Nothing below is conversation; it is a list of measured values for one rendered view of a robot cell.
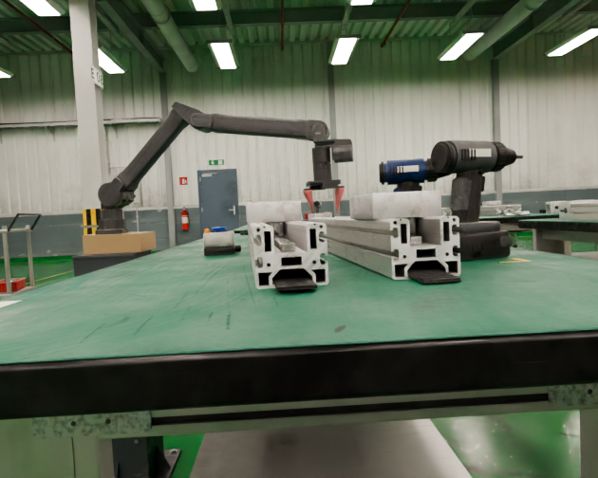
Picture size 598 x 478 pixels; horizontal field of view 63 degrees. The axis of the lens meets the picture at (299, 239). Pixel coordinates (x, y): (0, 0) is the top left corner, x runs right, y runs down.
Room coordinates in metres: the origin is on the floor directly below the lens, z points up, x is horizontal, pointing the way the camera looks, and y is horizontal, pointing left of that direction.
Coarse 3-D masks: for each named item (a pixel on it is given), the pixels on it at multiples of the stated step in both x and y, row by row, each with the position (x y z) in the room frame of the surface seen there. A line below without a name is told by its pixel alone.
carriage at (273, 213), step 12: (252, 204) 0.97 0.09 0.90; (264, 204) 0.97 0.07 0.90; (276, 204) 0.98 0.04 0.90; (288, 204) 0.98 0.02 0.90; (300, 204) 0.98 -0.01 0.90; (252, 216) 0.97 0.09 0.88; (264, 216) 0.97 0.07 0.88; (276, 216) 0.98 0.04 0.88; (288, 216) 0.98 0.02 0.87; (300, 216) 0.98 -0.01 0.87; (276, 228) 0.99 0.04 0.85
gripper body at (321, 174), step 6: (318, 168) 1.49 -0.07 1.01; (324, 168) 1.49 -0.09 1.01; (330, 168) 1.51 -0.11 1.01; (318, 174) 1.49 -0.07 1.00; (324, 174) 1.49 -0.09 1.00; (330, 174) 1.50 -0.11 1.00; (318, 180) 1.50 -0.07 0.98; (324, 180) 1.49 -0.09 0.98; (330, 180) 1.49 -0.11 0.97; (336, 180) 1.49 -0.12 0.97; (306, 186) 1.54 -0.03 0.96
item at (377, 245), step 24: (336, 216) 1.45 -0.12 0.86; (432, 216) 0.72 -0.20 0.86; (456, 216) 0.68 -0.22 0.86; (336, 240) 1.13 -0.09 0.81; (360, 240) 0.85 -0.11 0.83; (384, 240) 0.70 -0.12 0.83; (408, 240) 0.68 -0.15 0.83; (432, 240) 0.71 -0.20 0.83; (456, 240) 0.68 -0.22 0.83; (360, 264) 0.86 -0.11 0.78; (384, 264) 0.71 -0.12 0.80; (408, 264) 0.68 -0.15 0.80; (432, 264) 0.73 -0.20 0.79; (456, 264) 0.69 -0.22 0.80
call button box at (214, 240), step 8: (216, 232) 1.28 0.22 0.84; (224, 232) 1.28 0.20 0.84; (232, 232) 1.28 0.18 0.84; (208, 240) 1.28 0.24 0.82; (216, 240) 1.28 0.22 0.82; (224, 240) 1.28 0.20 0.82; (232, 240) 1.28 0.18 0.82; (208, 248) 1.27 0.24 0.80; (216, 248) 1.28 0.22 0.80; (224, 248) 1.28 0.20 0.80; (232, 248) 1.28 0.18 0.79; (240, 248) 1.32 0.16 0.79
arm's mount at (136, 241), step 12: (84, 240) 1.56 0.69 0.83; (96, 240) 1.56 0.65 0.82; (108, 240) 1.56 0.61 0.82; (120, 240) 1.57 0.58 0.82; (132, 240) 1.57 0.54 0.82; (144, 240) 1.61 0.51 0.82; (84, 252) 1.56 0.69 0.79; (96, 252) 1.56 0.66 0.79; (108, 252) 1.56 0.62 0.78; (120, 252) 1.57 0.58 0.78
